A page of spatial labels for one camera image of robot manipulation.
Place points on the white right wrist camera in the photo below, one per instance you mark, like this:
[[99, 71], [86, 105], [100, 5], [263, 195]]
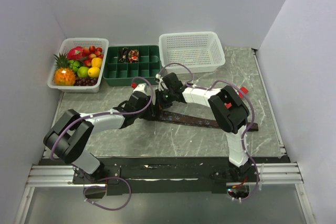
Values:
[[161, 85]]

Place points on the orange pineapple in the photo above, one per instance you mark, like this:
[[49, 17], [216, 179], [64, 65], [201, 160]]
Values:
[[64, 75]]

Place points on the pink dragon fruit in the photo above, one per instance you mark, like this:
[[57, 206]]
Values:
[[75, 53]]

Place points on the white fruit basket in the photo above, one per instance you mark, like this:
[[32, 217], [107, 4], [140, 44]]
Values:
[[65, 47]]

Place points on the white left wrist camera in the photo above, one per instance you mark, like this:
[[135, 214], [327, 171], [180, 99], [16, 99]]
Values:
[[142, 87]]

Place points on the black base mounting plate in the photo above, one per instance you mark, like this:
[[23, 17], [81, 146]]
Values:
[[167, 175]]

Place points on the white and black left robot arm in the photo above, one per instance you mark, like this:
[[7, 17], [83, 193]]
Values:
[[68, 138]]

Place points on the white perforated empty basket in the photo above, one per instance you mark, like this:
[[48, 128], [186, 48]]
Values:
[[197, 52]]

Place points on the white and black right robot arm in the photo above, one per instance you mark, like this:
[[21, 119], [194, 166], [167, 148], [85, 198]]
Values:
[[229, 111]]

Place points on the red rectangular box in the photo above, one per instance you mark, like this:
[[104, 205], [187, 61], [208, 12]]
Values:
[[240, 93]]

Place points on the dark green fruit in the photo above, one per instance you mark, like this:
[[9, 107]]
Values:
[[74, 65]]

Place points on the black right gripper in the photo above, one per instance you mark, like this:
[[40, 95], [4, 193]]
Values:
[[160, 104]]

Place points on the yellow lemon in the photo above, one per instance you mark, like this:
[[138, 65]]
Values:
[[94, 72]]

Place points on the orange fruit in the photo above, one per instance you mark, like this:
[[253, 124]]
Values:
[[96, 62]]

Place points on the dark rolled tie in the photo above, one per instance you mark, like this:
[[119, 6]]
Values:
[[123, 55]]

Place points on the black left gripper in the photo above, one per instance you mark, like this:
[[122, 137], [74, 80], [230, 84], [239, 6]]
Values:
[[150, 112]]

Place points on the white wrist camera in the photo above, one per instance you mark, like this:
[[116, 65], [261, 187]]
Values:
[[142, 87], [161, 85]]

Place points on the brown floral necktie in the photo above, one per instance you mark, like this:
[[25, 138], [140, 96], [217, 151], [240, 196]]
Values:
[[181, 119]]

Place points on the red patterned rolled tie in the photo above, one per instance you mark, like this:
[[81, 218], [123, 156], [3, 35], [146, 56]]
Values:
[[133, 56]]

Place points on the green apple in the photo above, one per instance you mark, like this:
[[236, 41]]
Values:
[[82, 72]]

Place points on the green compartment organizer tray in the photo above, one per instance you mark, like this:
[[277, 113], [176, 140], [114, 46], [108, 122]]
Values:
[[122, 74]]

